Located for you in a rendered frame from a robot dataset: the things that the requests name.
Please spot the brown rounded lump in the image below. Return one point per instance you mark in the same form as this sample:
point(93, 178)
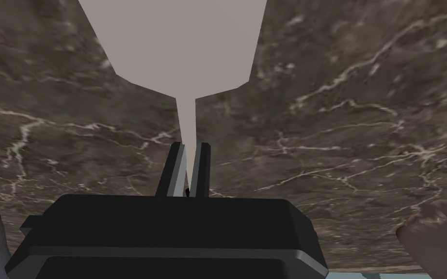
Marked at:
point(440, 232)

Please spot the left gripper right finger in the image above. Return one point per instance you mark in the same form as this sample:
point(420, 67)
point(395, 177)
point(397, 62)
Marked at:
point(201, 170)

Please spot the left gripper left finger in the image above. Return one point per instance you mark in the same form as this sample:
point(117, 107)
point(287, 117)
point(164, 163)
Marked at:
point(171, 174)

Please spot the grey spatula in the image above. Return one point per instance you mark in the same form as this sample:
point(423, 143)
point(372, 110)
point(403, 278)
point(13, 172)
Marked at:
point(177, 46)

